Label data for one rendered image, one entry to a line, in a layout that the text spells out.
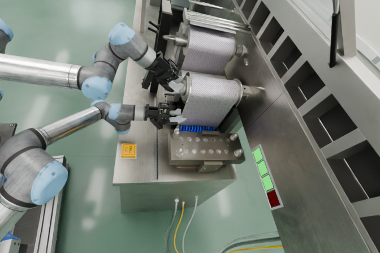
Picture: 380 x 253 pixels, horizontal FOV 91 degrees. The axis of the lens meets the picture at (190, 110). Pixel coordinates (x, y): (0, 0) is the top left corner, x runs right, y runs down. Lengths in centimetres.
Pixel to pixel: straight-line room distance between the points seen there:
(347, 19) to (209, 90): 50
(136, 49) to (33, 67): 29
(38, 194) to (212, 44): 87
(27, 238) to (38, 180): 105
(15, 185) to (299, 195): 87
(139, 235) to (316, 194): 144
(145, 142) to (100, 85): 54
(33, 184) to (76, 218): 121
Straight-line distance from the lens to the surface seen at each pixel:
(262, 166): 88
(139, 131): 110
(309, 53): 77
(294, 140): 76
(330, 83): 69
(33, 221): 176
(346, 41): 67
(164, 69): 73
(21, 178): 75
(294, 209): 80
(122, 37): 65
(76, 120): 92
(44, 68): 68
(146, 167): 101
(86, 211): 190
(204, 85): 83
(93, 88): 60
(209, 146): 99
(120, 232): 185
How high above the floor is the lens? 185
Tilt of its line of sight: 49 degrees down
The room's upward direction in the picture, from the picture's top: 24 degrees clockwise
